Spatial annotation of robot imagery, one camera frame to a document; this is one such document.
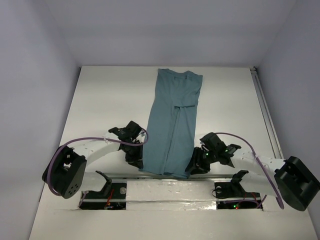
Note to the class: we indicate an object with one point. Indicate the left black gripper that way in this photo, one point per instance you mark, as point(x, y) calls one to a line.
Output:
point(135, 158)

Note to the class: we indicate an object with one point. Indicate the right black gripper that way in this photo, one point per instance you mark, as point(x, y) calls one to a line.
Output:
point(196, 163)

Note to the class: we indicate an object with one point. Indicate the teal t shirt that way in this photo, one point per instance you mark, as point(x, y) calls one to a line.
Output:
point(172, 123)

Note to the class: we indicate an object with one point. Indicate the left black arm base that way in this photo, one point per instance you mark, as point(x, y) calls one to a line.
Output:
point(112, 196)

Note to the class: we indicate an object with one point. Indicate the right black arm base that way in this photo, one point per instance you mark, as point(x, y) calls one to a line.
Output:
point(230, 195)

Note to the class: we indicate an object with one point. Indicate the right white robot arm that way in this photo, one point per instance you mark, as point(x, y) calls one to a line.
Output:
point(288, 180)

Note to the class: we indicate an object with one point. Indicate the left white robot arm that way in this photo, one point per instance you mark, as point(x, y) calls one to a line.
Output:
point(66, 170)

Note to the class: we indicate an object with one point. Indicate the aluminium front rail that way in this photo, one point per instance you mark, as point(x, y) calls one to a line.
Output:
point(141, 174)

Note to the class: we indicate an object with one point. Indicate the aluminium rail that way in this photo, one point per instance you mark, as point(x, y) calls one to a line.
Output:
point(271, 132)
point(141, 174)

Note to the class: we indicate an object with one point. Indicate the aluminium right side rail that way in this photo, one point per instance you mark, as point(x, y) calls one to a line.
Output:
point(271, 132)

